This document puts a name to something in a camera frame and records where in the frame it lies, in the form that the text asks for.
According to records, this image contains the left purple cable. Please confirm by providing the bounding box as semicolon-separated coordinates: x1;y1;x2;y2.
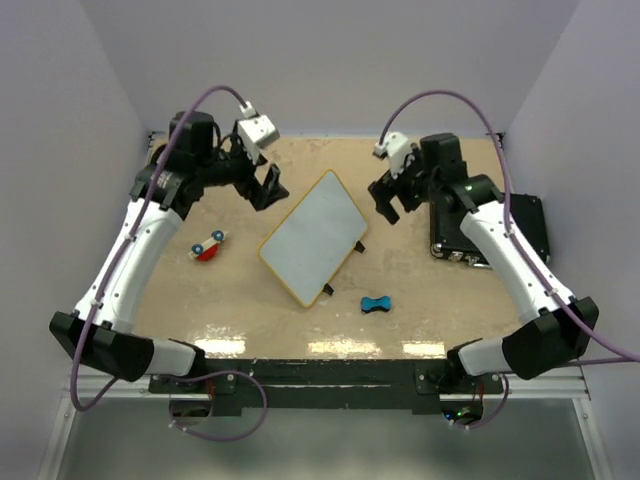
68;86;269;441

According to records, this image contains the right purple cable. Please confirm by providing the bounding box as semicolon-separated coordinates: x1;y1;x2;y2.
378;90;640;431

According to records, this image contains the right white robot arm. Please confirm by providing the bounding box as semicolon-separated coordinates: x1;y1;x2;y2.
368;132;599;393

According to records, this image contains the blue whiteboard eraser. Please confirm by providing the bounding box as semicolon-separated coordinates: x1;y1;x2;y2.
360;295;393;314

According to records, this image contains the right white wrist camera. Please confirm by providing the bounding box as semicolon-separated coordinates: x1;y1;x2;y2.
373;132;415;179

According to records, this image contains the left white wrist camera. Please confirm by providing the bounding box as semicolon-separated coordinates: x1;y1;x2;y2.
237;102;280;165

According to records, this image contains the purple cable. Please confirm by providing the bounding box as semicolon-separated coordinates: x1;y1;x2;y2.
378;90;640;431
68;86;269;441

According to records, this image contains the red white toy car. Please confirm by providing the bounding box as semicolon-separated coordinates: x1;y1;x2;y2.
189;230;227;262

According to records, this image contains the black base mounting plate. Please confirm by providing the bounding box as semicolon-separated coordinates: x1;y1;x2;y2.
149;359;503;419

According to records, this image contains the black hard case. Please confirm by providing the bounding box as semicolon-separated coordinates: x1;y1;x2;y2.
429;194;550;268

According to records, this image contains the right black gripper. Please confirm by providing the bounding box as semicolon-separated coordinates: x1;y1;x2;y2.
370;144;441;225

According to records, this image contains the yellow framed whiteboard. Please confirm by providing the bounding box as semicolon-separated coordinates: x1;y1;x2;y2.
257;170;368;308

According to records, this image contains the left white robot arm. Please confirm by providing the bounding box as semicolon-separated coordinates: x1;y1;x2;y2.
49;112;289;392

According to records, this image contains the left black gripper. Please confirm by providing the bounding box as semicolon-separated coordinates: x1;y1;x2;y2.
197;132;289;209

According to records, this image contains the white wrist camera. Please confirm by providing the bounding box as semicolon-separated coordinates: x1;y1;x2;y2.
373;132;415;179
237;102;280;165

